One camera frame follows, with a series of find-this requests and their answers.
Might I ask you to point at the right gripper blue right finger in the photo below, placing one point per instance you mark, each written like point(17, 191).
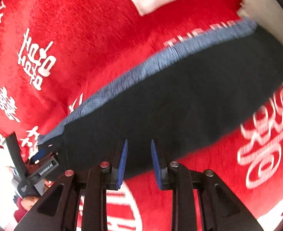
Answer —
point(199, 196)

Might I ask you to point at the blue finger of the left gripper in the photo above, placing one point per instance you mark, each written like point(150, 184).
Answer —
point(39, 155)

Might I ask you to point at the red bedspread with white characters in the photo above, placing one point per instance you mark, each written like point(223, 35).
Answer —
point(54, 54)

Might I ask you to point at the person's left hand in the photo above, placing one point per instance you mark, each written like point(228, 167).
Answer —
point(28, 202)

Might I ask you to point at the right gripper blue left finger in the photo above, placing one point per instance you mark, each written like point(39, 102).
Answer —
point(58, 208)

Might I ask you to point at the black pants with blue trim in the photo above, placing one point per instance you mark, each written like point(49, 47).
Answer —
point(187, 96)

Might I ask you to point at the grey green pillow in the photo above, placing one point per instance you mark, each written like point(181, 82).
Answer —
point(267, 13)

